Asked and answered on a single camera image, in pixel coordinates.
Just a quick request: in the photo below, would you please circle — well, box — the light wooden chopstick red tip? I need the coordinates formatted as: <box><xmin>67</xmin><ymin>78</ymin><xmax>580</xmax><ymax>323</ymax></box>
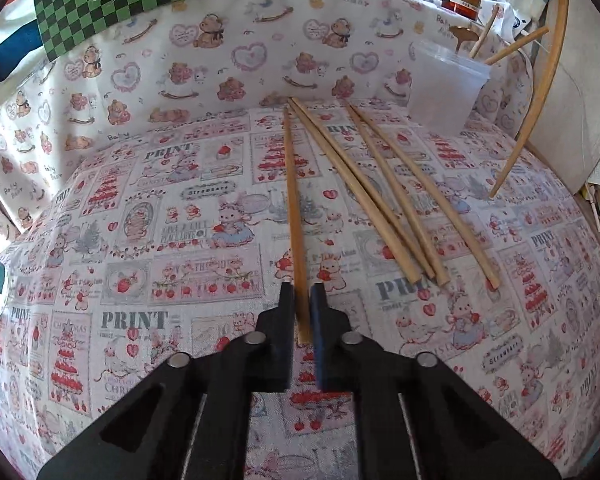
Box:
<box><xmin>351</xmin><ymin>105</ymin><xmax>501</xmax><ymax>289</ymax></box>

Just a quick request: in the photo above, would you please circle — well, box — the light wooden board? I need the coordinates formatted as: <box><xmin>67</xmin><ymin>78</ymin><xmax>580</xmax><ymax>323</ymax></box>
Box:
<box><xmin>530</xmin><ymin>0</ymin><xmax>600</xmax><ymax>193</ymax></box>

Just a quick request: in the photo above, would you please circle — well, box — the translucent plastic cup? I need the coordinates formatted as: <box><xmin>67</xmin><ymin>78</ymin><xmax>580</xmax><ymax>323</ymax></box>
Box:
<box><xmin>406</xmin><ymin>40</ymin><xmax>491</xmax><ymax>136</ymax></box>

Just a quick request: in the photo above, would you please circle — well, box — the teddy bear print cloth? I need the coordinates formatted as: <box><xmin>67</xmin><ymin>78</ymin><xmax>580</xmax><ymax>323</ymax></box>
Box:
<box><xmin>0</xmin><ymin>0</ymin><xmax>531</xmax><ymax>252</ymax></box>

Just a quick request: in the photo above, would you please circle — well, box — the brass spoon in cup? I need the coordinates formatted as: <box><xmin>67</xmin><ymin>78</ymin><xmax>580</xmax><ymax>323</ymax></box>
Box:
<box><xmin>449</xmin><ymin>25</ymin><xmax>479</xmax><ymax>53</ymax></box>

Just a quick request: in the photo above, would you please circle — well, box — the striped Hermes curtain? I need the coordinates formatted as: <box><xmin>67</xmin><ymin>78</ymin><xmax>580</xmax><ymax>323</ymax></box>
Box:
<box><xmin>0</xmin><ymin>0</ymin><xmax>42</xmax><ymax>82</ymax></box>

